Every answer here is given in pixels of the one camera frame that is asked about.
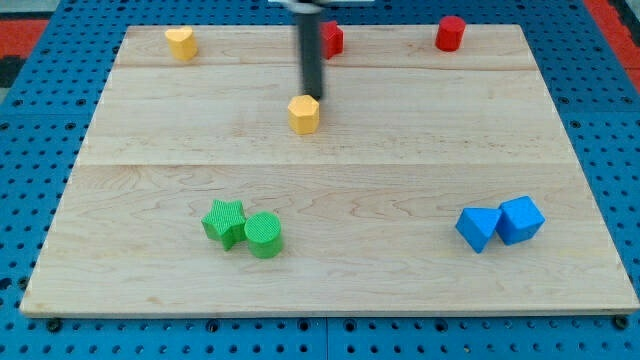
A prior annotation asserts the blue cube block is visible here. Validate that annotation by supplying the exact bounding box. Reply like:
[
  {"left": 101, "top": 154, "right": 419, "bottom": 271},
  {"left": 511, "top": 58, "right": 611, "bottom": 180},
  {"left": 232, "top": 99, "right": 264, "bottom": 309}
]
[{"left": 496, "top": 196, "right": 545, "bottom": 245}]

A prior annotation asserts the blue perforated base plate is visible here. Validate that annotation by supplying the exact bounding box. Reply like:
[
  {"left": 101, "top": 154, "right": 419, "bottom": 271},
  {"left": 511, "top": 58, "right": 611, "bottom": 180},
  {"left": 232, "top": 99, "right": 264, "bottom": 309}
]
[{"left": 1, "top": 0, "right": 639, "bottom": 359}]

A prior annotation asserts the yellow hexagon block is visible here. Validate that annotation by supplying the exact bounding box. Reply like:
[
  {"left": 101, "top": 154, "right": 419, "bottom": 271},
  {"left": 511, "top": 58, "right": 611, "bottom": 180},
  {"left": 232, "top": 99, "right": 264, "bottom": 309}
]
[{"left": 287, "top": 95, "right": 320, "bottom": 135}]

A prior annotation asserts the yellow heart block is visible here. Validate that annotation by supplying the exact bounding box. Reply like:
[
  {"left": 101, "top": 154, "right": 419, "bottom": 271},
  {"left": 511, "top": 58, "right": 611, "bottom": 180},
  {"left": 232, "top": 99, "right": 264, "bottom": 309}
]
[{"left": 165, "top": 26, "right": 198, "bottom": 61}]

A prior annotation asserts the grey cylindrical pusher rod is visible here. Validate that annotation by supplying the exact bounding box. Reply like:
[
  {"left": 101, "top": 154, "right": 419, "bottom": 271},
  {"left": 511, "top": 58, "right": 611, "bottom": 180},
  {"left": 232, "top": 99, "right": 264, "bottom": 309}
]
[{"left": 290, "top": 1, "right": 324, "bottom": 100}]

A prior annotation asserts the green cylinder block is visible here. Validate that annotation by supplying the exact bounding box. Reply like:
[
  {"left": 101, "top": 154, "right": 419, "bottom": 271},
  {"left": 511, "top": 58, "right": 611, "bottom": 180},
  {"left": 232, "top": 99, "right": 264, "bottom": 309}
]
[{"left": 244, "top": 212, "right": 283, "bottom": 259}]

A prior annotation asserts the blue triangle block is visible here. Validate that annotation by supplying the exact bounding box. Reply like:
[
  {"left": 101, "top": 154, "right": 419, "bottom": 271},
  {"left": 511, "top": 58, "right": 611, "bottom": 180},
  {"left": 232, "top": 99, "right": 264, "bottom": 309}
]
[{"left": 455, "top": 207, "right": 502, "bottom": 253}]

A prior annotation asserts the wooden board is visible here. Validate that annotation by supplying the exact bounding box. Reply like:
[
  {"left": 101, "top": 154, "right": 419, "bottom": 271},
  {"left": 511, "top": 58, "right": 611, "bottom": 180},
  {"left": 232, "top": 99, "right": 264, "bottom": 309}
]
[{"left": 20, "top": 25, "right": 639, "bottom": 319}]

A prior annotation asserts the green star block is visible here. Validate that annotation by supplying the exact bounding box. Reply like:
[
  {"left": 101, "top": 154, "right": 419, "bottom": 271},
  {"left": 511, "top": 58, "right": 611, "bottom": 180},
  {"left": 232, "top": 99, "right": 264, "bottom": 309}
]
[{"left": 201, "top": 199, "right": 246, "bottom": 251}]

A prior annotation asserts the red cylinder block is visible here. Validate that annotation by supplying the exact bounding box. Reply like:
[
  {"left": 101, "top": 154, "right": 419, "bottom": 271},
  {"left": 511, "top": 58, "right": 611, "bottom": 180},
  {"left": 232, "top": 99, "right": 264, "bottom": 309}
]
[{"left": 435, "top": 16, "right": 466, "bottom": 52}]

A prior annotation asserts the red block behind rod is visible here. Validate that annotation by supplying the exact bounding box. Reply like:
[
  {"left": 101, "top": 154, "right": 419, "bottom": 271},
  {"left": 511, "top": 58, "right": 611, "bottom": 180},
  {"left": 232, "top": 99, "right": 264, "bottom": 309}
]
[{"left": 320, "top": 20, "right": 344, "bottom": 60}]

